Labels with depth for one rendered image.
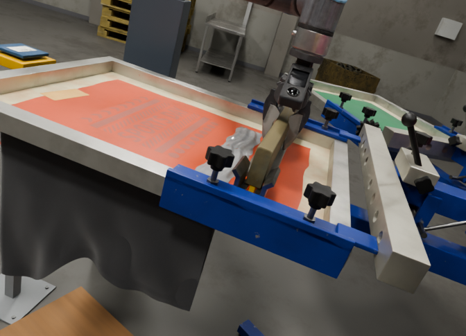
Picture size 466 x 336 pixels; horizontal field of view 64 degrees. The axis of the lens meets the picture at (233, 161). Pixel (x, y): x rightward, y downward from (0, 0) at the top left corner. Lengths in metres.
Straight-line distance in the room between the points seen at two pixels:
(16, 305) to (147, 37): 1.13
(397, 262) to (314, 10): 0.48
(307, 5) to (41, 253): 0.79
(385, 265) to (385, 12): 7.70
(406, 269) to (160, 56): 1.15
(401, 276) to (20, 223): 0.77
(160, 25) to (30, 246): 0.86
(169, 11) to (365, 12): 6.80
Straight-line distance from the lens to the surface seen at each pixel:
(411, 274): 0.55
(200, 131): 0.92
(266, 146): 0.64
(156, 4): 1.44
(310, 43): 0.77
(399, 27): 8.26
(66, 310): 1.68
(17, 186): 0.90
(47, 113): 0.86
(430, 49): 8.56
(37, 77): 1.00
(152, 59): 1.46
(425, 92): 8.72
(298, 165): 0.90
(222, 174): 0.72
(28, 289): 1.77
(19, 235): 0.99
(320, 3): 0.77
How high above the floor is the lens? 1.28
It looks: 24 degrees down
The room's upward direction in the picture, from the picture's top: 17 degrees clockwise
